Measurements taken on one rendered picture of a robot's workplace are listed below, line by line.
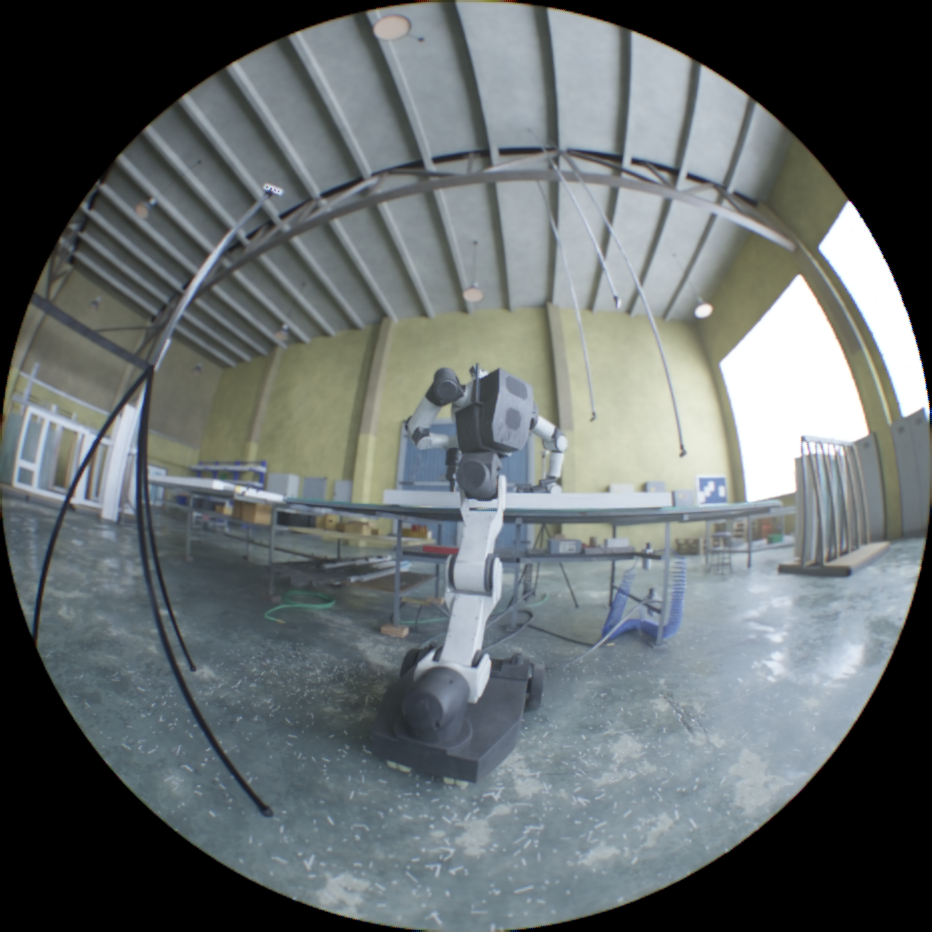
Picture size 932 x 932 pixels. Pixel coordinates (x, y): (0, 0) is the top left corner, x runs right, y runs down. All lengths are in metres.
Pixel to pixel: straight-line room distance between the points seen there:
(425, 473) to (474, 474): 7.51
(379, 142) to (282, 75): 3.19
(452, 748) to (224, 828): 0.63
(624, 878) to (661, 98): 9.04
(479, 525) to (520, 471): 7.02
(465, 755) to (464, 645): 0.38
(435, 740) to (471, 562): 0.59
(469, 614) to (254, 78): 9.50
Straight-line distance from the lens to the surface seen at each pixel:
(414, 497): 1.47
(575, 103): 7.88
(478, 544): 1.05
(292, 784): 0.99
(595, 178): 6.13
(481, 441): 1.11
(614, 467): 8.62
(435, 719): 0.77
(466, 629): 1.01
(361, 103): 8.05
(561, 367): 9.03
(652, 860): 0.90
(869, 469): 7.41
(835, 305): 8.24
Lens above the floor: 0.76
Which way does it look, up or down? 12 degrees up
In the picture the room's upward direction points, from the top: 3 degrees clockwise
